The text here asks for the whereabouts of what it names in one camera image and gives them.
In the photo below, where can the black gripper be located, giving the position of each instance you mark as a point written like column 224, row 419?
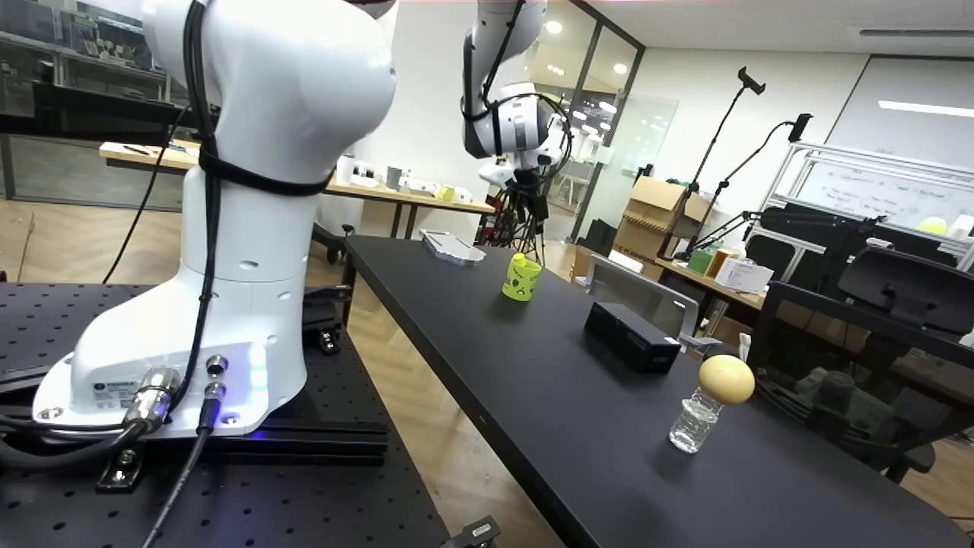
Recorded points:
column 524, row 189

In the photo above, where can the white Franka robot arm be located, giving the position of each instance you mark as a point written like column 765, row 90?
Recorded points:
column 276, row 124

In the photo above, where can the green cup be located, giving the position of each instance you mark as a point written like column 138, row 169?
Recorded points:
column 521, row 279

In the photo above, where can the black rectangular box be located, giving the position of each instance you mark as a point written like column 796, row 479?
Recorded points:
column 627, row 335

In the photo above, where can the white flat tray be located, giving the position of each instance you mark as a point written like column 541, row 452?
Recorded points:
column 451, row 245

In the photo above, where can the grey flat panel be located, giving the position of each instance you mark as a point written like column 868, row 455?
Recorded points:
column 639, row 290

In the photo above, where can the stacked cardboard boxes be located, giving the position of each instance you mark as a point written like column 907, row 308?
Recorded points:
column 660, row 209

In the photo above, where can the black framed glass door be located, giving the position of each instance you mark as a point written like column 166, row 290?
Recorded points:
column 599, row 111

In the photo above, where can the long wooden desk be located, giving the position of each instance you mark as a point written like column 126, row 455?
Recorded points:
column 385, row 196

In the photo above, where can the pale yellow egg ball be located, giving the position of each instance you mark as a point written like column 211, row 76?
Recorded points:
column 727, row 380

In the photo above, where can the small clear glass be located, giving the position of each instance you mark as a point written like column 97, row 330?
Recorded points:
column 696, row 424

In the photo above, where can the black office chair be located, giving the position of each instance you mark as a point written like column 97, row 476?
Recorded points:
column 873, row 306

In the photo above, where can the white whiteboard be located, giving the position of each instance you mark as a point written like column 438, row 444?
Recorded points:
column 885, row 188

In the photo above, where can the black perforated breadboard base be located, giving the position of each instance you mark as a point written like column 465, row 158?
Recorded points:
column 253, row 497

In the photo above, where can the dark storage shelf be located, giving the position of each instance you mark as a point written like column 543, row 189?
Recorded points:
column 71, row 71

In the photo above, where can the black camera stand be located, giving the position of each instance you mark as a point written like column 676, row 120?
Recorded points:
column 757, row 163
column 724, row 124

